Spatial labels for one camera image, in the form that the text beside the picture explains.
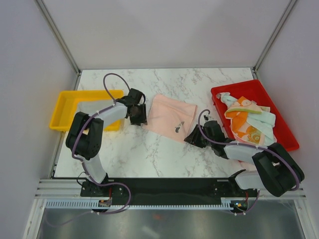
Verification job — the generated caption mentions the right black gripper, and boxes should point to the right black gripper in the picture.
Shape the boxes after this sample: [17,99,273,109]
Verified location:
[184,124,214,148]

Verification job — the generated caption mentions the pink towel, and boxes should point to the pink towel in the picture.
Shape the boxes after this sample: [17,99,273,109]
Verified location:
[143,94,197,143]

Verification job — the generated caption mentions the grey towel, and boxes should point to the grey towel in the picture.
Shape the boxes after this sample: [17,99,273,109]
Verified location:
[75,100,114,115]

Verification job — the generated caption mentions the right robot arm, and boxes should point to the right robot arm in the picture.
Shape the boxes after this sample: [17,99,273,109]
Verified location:
[184,120,305,197]

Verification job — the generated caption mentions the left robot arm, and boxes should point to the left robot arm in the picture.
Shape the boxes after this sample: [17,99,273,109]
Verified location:
[66,88,147,196]

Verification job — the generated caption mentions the mint green towel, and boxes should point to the mint green towel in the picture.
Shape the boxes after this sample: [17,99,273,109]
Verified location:
[215,92,277,143]

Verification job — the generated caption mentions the red plastic tray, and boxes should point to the red plastic tray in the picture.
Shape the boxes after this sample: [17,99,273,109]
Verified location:
[208,79,300,163]

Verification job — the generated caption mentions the yellow plastic tray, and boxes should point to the yellow plastic tray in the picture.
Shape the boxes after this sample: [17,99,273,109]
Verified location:
[49,90,112,132]

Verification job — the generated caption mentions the slotted cable duct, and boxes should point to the slotted cable duct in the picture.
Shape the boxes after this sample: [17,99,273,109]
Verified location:
[45,198,244,210]

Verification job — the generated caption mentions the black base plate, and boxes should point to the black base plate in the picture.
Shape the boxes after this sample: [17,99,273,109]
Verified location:
[80,177,257,206]

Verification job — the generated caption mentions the right aluminium frame post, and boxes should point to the right aluminium frame post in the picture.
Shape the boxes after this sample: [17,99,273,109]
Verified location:
[251,0,299,78]

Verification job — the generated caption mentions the aluminium frame post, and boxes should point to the aluminium frame post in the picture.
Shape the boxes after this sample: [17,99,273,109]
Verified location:
[251,0,299,78]
[34,0,81,76]

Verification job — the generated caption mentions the left aluminium frame post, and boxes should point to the left aluminium frame post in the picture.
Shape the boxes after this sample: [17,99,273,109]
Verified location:
[34,0,81,76]

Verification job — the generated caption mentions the aluminium frame rail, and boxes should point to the aluminium frame rail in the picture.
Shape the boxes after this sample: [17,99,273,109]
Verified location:
[34,178,307,199]

